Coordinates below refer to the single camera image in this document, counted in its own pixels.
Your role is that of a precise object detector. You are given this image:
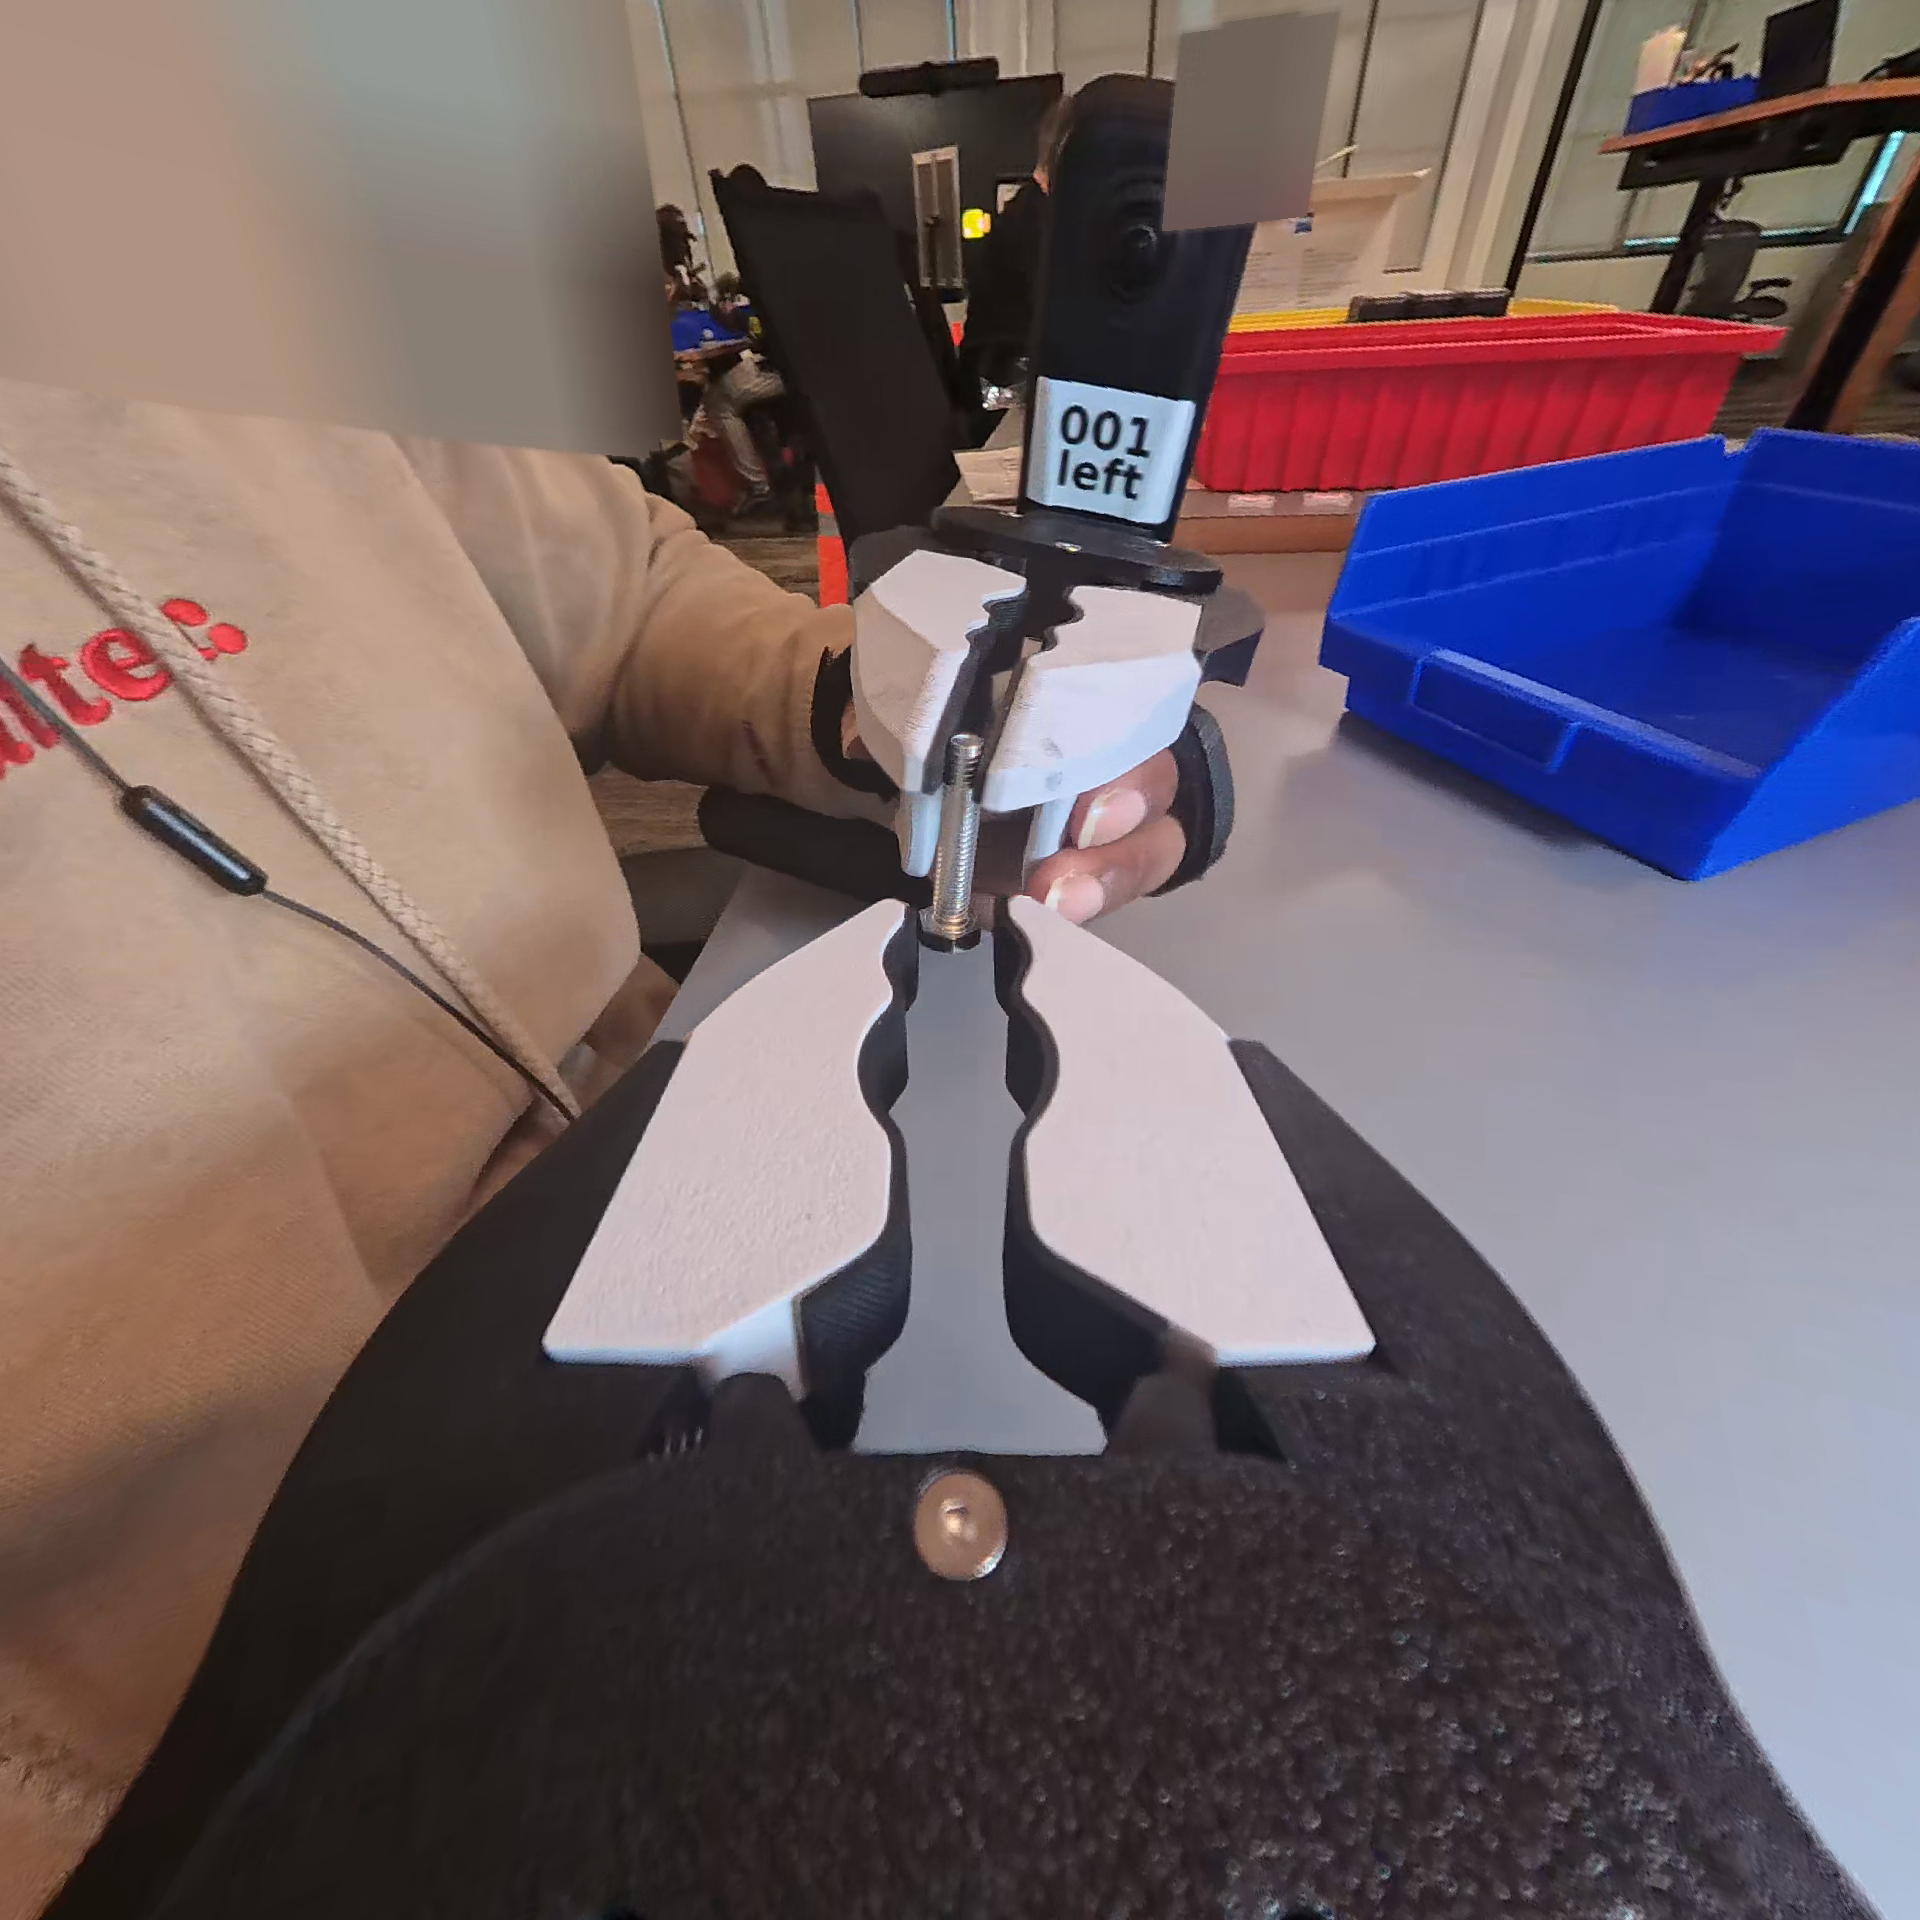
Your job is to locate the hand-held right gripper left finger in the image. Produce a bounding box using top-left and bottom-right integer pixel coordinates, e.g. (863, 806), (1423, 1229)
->
(541, 896), (917, 1412)

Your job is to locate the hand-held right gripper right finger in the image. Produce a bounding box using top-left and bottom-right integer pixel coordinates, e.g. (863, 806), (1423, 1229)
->
(1000, 896), (1383, 1416)

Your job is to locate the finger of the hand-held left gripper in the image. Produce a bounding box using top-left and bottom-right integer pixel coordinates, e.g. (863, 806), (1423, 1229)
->
(851, 551), (1039, 878)
(978, 586), (1212, 818)

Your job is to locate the silver bolt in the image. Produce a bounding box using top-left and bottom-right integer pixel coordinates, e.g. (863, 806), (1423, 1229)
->
(931, 734), (991, 936)

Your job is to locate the person's left forearm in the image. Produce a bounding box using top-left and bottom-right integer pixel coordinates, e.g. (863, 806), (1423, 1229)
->
(555, 450), (896, 806)

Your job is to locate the person's left hand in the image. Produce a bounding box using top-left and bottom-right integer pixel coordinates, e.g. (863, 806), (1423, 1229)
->
(1016, 752), (1192, 927)

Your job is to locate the black chair armrest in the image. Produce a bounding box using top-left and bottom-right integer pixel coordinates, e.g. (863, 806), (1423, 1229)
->
(698, 786), (903, 902)

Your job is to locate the red plastic bin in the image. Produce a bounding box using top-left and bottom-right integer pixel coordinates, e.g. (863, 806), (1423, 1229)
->
(1195, 302), (1792, 496)

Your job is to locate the yellow plastic bin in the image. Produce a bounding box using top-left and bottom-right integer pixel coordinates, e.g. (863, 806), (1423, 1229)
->
(1233, 294), (1623, 332)

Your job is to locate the person's beige hoodie torso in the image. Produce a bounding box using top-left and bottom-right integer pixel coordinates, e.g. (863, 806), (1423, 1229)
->
(0, 375), (903, 1920)

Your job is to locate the blue plastic bin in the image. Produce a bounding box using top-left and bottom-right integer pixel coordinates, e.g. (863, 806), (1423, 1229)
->
(1321, 429), (1920, 880)

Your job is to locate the wooden standing desk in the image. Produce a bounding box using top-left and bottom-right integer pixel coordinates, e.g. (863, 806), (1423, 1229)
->
(1608, 76), (1920, 437)

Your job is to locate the beige hoodie drawstring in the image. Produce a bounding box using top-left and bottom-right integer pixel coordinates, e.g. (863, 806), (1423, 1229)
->
(0, 450), (496, 1051)

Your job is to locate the black earphone cable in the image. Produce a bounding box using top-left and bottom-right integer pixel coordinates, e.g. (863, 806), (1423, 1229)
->
(0, 706), (588, 1127)

